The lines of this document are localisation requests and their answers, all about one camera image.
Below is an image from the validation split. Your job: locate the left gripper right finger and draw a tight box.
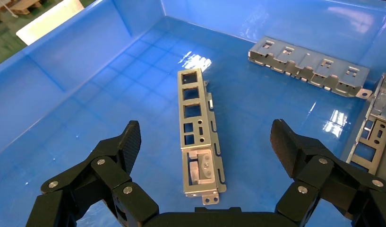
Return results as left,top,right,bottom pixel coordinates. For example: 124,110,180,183
269,118,386,227

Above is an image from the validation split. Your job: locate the blue plastic bin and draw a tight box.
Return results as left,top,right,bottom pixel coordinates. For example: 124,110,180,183
0,0,386,227

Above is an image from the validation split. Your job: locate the metal bracket with clip cutouts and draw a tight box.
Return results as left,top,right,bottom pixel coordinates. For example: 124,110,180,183
248,35,373,100

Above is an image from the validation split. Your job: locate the metal bracket with white insert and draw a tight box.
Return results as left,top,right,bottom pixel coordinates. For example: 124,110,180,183
177,67,227,206

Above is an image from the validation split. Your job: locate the dark-edged metal bracket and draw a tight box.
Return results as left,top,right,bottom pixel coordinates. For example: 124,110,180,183
340,72,386,186

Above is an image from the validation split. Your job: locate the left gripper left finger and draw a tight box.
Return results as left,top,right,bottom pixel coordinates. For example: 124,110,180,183
25,120,160,227

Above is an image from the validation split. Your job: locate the wooden pallet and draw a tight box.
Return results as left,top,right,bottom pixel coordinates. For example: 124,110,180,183
0,0,43,17

